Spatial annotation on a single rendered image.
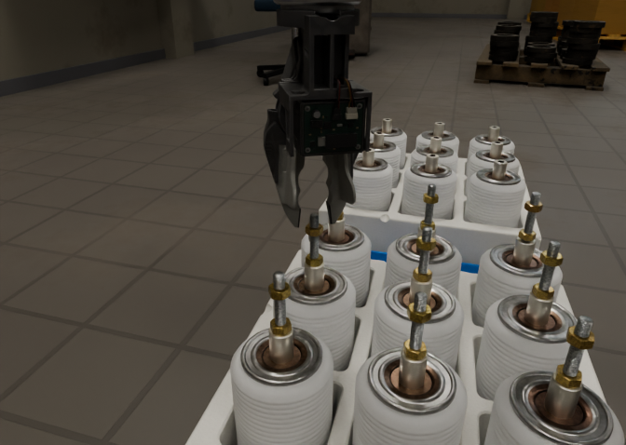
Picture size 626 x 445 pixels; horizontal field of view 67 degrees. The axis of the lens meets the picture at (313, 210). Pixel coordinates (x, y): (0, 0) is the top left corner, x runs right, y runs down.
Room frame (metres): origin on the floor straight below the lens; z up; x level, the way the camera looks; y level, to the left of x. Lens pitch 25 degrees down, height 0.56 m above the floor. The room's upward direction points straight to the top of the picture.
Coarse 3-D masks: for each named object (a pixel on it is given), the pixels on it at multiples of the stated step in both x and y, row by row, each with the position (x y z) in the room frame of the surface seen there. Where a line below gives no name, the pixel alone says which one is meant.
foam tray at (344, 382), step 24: (384, 264) 0.61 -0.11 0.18; (384, 288) 0.57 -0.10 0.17; (264, 312) 0.51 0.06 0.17; (360, 312) 0.50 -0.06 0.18; (360, 336) 0.45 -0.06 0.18; (480, 336) 0.45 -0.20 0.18; (360, 360) 0.41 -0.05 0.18; (456, 360) 0.42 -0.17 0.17; (336, 384) 0.38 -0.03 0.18; (216, 408) 0.34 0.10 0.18; (336, 408) 0.38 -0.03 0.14; (480, 408) 0.34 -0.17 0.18; (216, 432) 0.32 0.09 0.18; (336, 432) 0.32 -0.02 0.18; (480, 432) 0.34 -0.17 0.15
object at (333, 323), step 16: (352, 288) 0.45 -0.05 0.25; (288, 304) 0.42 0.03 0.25; (304, 304) 0.42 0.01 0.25; (336, 304) 0.42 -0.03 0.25; (352, 304) 0.44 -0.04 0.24; (304, 320) 0.41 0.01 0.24; (320, 320) 0.41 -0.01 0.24; (336, 320) 0.41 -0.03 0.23; (352, 320) 0.44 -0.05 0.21; (320, 336) 0.41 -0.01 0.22; (336, 336) 0.41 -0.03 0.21; (352, 336) 0.44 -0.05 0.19; (336, 352) 0.41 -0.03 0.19; (336, 368) 0.42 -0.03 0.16
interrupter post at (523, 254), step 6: (516, 240) 0.51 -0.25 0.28; (522, 240) 0.51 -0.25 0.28; (534, 240) 0.51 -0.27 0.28; (516, 246) 0.51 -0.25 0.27; (522, 246) 0.50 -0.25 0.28; (528, 246) 0.50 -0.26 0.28; (534, 246) 0.50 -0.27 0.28; (516, 252) 0.50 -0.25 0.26; (522, 252) 0.50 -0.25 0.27; (528, 252) 0.50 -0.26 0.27; (516, 258) 0.50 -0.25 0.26; (522, 258) 0.50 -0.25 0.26; (528, 258) 0.50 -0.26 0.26; (522, 264) 0.50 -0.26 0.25; (528, 264) 0.50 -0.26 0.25
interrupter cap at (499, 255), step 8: (496, 248) 0.53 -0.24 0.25; (504, 248) 0.54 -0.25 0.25; (512, 248) 0.53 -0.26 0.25; (496, 256) 0.51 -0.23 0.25; (504, 256) 0.52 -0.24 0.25; (536, 256) 0.52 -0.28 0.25; (496, 264) 0.50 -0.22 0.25; (504, 264) 0.49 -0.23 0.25; (512, 264) 0.50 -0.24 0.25; (536, 264) 0.50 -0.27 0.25; (512, 272) 0.48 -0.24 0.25; (520, 272) 0.48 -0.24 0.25; (528, 272) 0.48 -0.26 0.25; (536, 272) 0.48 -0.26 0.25
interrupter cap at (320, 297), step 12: (288, 276) 0.47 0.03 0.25; (300, 276) 0.47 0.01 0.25; (324, 276) 0.47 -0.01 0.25; (336, 276) 0.47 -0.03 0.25; (300, 288) 0.45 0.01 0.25; (324, 288) 0.45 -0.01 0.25; (336, 288) 0.44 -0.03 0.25; (300, 300) 0.42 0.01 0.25; (312, 300) 0.42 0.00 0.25; (324, 300) 0.42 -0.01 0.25; (336, 300) 0.43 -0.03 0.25
